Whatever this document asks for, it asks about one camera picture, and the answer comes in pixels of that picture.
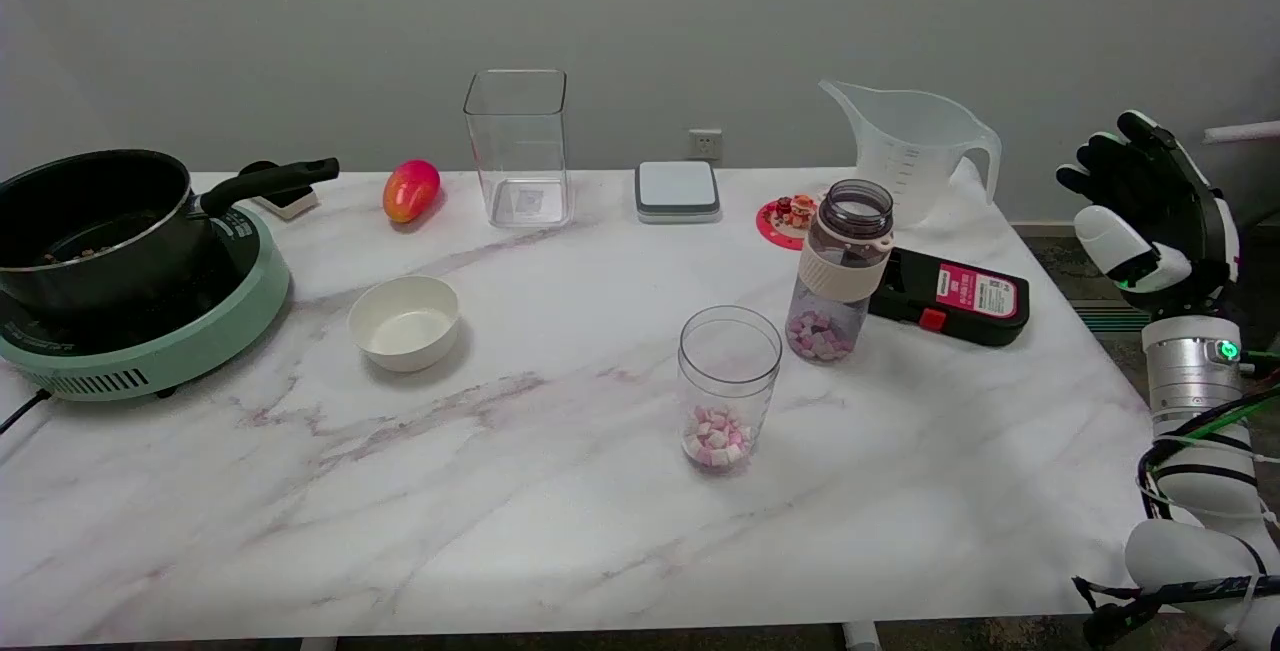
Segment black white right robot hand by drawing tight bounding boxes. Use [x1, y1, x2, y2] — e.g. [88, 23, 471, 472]
[1056, 110, 1242, 317]

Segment clear round jar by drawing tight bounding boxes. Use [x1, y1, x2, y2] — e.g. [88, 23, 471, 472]
[678, 305, 783, 472]

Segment translucent plastic measuring jug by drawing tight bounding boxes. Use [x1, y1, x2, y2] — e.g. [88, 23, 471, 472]
[819, 79, 1002, 228]

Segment white pipe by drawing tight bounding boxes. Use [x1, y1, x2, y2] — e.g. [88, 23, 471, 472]
[1203, 120, 1280, 145]

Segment floor vent grille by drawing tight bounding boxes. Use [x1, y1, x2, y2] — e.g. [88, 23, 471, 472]
[1070, 299, 1151, 334]

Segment black box with pink label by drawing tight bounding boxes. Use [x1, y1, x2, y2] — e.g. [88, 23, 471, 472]
[868, 247, 1031, 348]

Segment pink marshmallows in bottle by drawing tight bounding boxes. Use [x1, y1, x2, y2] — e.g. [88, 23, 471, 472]
[787, 309, 854, 362]

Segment red round coaster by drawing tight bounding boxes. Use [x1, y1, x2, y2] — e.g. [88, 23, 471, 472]
[756, 196, 823, 251]

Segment grey white square lid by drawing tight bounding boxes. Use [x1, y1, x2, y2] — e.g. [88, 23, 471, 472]
[634, 161, 723, 225]

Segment pink white marshmallows in jar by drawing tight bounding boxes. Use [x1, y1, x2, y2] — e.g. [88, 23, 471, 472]
[685, 406, 753, 468]

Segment clear square plastic container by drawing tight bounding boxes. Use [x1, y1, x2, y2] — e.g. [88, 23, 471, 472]
[463, 69, 574, 229]

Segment red yellow mango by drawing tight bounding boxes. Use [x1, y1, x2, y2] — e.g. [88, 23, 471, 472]
[383, 159, 442, 225]

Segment white bowl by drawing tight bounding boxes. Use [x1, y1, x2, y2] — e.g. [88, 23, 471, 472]
[348, 275, 461, 374]

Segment small white black device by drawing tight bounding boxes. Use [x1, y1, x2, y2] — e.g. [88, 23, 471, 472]
[240, 161, 321, 222]

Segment green induction cooker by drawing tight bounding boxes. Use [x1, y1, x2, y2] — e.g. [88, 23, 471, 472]
[0, 203, 292, 402]

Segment black green robot cable bundle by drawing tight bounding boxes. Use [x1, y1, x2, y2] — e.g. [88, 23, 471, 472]
[1072, 351, 1280, 651]

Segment black saucepan with handle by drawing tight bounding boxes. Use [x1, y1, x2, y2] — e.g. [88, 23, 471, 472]
[0, 149, 341, 319]

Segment black cooker power cord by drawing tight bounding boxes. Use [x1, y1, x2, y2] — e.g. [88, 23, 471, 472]
[0, 389, 51, 435]

